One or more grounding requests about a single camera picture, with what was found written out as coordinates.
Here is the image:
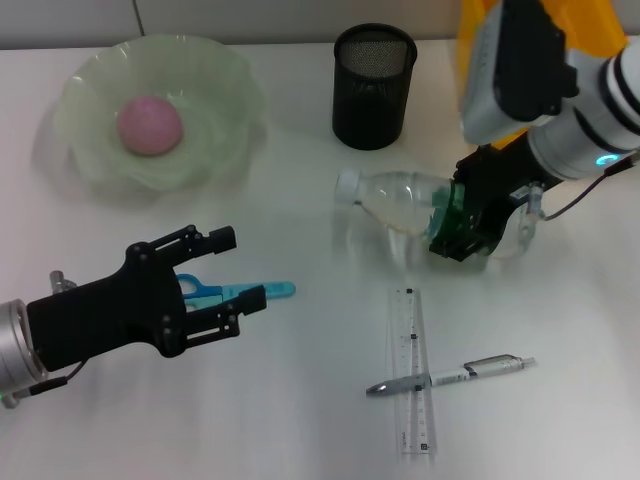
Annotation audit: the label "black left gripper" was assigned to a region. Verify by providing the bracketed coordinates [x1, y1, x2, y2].
[25, 224, 268, 374]

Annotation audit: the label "clear bottle green label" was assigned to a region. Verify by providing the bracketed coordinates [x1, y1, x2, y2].
[333, 167, 544, 261]

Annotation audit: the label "left gripper cable with plug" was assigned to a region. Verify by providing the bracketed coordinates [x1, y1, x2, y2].
[0, 269, 94, 409]

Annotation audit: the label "green glass fruit plate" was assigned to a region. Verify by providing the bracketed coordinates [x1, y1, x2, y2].
[52, 32, 269, 194]

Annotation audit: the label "blue scissors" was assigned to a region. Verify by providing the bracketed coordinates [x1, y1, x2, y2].
[174, 273, 297, 314]

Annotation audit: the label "pink peach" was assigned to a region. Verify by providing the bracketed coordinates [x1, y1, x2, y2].
[117, 95, 184, 157]

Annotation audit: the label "transparent ruler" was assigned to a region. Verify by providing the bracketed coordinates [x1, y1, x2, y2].
[382, 284, 441, 454]

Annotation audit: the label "black mesh cup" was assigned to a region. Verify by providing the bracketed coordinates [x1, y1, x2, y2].
[331, 22, 419, 151]

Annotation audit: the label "silver white pen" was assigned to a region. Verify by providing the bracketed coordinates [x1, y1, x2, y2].
[364, 353, 537, 397]

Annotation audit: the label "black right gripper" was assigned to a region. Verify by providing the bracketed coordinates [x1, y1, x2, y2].
[428, 137, 545, 264]

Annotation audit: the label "yellow plastic bin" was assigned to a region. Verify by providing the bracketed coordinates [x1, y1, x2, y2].
[455, 0, 630, 149]

